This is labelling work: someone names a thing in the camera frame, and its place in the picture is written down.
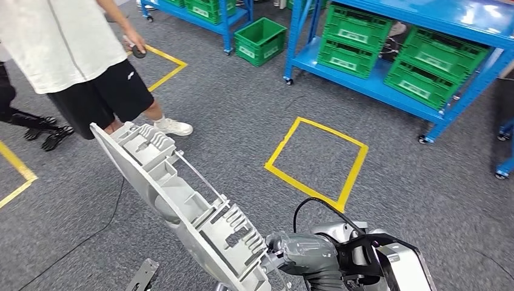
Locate silver plastic wheel hubcap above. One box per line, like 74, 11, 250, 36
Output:
90, 121, 272, 291

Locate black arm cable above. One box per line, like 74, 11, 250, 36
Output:
293, 196, 356, 235

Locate person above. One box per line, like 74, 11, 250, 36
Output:
0, 0, 195, 141
0, 44, 75, 153

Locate black floor cable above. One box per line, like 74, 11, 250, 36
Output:
18, 176, 125, 291

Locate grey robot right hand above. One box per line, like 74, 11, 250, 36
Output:
265, 230, 346, 291

